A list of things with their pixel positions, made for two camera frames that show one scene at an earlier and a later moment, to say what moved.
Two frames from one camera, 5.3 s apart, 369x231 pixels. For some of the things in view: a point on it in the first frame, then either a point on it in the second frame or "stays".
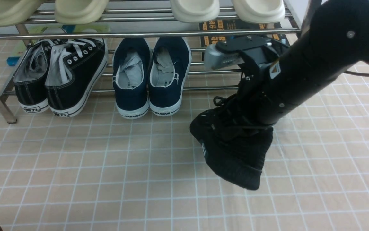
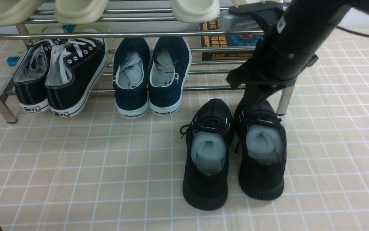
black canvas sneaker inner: x=73 y=68 stays
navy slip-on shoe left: x=131 y=59 stays
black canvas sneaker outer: x=30 y=79 stays
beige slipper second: x=77 y=12 stays
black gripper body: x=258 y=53 -> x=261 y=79
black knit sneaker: x=235 y=136 -> x=210 y=135
